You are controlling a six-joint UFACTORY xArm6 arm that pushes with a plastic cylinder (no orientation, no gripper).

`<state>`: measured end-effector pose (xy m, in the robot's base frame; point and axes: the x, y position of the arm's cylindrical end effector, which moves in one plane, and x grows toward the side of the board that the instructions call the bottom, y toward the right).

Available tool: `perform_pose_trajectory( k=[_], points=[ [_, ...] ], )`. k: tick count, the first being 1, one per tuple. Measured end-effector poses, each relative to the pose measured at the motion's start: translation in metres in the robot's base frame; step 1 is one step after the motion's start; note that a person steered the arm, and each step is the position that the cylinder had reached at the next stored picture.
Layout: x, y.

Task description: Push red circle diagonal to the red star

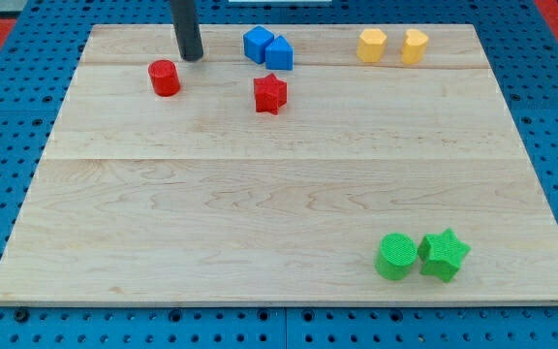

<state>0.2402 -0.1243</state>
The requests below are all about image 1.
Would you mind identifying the yellow hexagon block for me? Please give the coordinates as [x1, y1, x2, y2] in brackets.
[356, 28, 388, 63]

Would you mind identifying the red star block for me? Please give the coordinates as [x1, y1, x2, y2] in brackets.
[253, 74, 288, 115]

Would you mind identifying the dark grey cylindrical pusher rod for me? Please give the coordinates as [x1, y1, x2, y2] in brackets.
[169, 0, 203, 62]

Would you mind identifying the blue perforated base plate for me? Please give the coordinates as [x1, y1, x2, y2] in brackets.
[0, 0, 558, 348]

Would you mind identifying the red cylinder block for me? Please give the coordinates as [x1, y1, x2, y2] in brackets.
[148, 59, 180, 97]

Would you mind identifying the green cylinder block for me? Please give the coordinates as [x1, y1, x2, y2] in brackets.
[374, 233, 418, 281]

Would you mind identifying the yellow heart block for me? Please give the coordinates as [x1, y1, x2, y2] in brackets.
[401, 28, 429, 65]

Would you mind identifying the blue triangular prism block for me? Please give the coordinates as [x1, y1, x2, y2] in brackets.
[264, 36, 294, 71]

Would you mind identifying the light wooden board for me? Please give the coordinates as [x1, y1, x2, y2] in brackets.
[0, 24, 558, 307]

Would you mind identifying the blue cube block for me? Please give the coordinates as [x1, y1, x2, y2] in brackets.
[243, 25, 275, 64]

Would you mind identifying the green star block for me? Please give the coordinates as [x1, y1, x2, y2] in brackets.
[418, 229, 471, 283]

